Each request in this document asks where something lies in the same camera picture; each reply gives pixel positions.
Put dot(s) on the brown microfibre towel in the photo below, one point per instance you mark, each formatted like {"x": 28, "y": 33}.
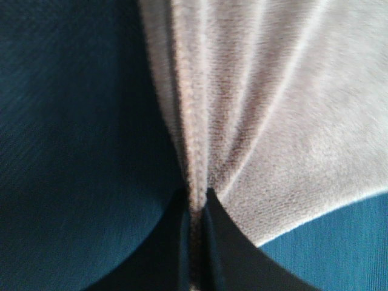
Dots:
{"x": 280, "y": 107}

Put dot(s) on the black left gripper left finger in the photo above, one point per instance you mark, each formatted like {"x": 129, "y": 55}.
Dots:
{"x": 162, "y": 261}

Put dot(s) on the black table cloth mat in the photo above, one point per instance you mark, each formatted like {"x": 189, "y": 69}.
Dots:
{"x": 88, "y": 166}

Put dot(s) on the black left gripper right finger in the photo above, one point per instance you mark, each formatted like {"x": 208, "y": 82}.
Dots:
{"x": 231, "y": 262}

